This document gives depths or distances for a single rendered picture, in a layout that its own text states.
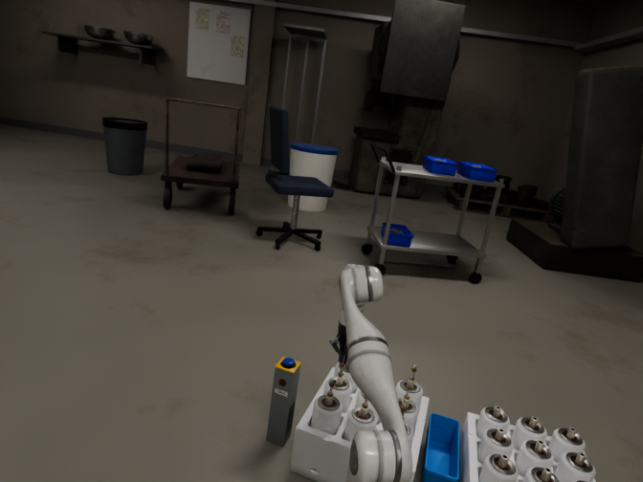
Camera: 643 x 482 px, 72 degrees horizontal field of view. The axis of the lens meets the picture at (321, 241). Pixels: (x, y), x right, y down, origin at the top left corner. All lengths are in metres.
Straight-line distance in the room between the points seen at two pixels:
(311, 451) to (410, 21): 5.21
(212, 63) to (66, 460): 6.58
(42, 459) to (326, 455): 0.90
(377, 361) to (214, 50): 6.98
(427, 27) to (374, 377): 5.41
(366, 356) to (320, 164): 3.89
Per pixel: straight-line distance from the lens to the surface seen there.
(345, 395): 1.62
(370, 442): 0.87
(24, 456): 1.81
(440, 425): 1.88
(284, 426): 1.69
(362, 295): 1.10
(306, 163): 4.74
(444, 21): 6.14
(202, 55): 7.71
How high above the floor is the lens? 1.20
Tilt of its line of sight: 18 degrees down
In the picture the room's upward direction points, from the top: 8 degrees clockwise
